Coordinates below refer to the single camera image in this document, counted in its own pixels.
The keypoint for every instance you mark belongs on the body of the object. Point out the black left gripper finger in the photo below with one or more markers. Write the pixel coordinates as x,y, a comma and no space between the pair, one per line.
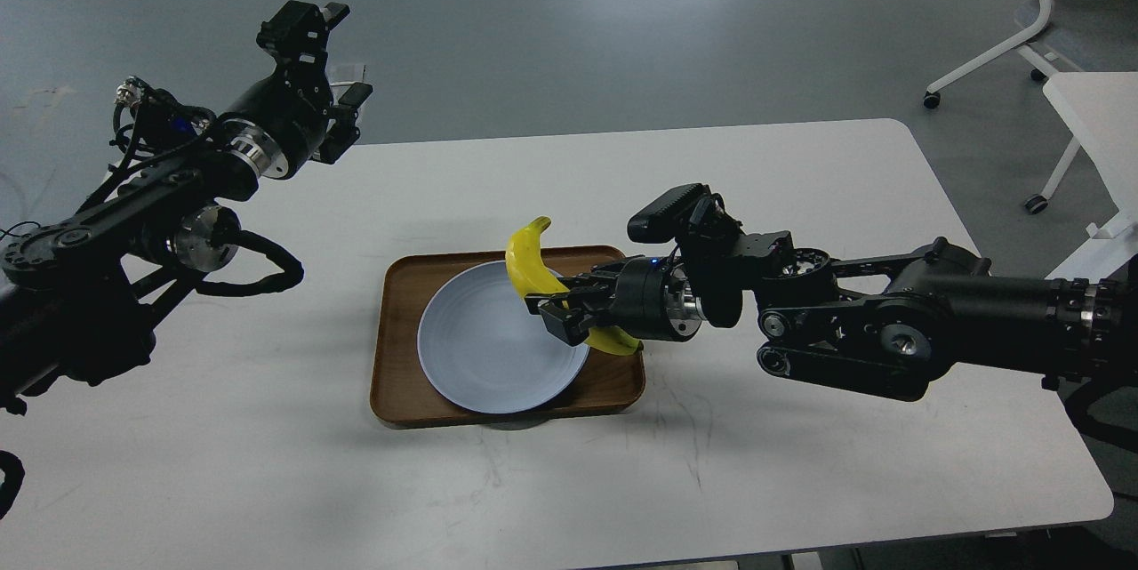
297,37
344,131

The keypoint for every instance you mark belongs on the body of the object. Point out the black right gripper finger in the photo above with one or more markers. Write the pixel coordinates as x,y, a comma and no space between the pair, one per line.
592,292
590,324

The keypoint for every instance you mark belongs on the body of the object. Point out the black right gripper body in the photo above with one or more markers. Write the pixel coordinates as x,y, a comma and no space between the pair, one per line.
653,301

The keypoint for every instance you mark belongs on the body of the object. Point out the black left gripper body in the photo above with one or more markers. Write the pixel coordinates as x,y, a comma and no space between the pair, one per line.
276,125

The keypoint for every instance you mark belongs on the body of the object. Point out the yellow banana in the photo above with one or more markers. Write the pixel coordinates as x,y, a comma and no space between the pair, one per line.
527,272

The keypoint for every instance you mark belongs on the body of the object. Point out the light blue plate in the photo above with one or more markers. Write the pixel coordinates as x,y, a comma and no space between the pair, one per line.
481,349

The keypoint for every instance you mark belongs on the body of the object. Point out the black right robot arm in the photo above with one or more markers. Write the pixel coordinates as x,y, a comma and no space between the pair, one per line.
885,326

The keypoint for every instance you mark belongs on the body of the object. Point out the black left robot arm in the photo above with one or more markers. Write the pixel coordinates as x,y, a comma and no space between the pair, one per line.
85,295

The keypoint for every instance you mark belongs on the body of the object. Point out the white tape on floor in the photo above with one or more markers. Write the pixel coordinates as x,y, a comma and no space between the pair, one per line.
342,75

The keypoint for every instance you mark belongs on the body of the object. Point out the brown wooden tray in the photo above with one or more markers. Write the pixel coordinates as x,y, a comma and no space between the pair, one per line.
402,396

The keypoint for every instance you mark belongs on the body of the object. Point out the white side table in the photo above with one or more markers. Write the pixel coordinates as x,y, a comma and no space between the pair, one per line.
1100,110

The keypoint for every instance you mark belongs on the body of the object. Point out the white office chair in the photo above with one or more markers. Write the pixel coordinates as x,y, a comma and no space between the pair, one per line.
1088,35

